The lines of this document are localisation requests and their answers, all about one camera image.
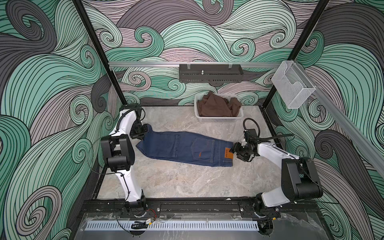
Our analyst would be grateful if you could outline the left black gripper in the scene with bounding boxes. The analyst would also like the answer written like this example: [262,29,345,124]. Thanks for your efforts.
[130,120,149,140]

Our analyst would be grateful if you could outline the blue denim trousers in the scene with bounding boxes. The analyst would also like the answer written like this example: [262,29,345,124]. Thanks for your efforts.
[136,126,234,167]

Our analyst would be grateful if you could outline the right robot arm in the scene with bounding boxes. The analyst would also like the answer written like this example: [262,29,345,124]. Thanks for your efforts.
[230,118,324,213]

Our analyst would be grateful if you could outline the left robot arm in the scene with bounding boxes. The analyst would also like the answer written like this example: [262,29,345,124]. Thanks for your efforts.
[100,104,148,214]

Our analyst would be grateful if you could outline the brown trousers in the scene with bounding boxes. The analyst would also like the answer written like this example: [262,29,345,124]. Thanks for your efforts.
[197,92,242,117]

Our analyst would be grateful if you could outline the white plastic laundry basket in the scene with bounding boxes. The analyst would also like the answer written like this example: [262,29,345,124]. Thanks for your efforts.
[194,93,244,123]

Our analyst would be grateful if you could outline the black perforated metal tray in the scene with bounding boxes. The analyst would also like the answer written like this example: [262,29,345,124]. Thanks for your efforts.
[179,64,244,84]

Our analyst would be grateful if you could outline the aluminium rail back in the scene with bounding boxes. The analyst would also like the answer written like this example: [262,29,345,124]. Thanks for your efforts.
[108,61,282,69]

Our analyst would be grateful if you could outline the aluminium rail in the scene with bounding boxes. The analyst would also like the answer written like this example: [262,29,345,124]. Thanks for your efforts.
[300,65,384,176]
[108,61,282,69]

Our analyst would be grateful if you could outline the white slotted cable duct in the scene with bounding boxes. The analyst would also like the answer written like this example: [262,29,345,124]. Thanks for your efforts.
[84,220,259,232]

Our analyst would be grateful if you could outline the clear plastic wall bin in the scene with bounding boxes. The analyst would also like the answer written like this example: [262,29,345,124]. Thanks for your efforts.
[272,61,316,109]

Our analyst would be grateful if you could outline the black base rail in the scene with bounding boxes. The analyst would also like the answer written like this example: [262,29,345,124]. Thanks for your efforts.
[81,198,319,219]

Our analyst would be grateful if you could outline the aluminium rail right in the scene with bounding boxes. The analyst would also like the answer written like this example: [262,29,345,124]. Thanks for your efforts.
[300,65,384,176]

